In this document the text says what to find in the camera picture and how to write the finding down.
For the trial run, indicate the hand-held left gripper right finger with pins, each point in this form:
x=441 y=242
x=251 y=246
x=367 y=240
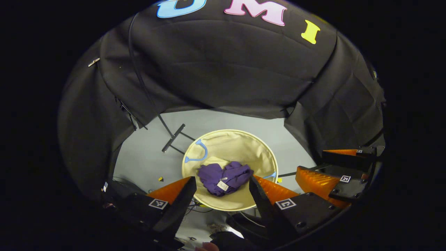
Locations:
x=266 y=209

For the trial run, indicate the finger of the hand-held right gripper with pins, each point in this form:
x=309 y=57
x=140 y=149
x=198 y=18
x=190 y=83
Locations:
x=343 y=157
x=313 y=179

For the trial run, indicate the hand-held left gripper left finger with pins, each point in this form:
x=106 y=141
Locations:
x=177 y=212

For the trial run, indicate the purple ribbed knit garment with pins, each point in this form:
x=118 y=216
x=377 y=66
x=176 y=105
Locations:
x=223 y=177

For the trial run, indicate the cream round laundry hamper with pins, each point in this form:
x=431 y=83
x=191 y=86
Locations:
x=233 y=146

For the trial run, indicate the black clothes rack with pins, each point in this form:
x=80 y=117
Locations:
x=173 y=137

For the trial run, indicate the white backdrop clip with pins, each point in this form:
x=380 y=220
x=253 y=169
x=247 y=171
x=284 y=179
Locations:
x=93 y=62

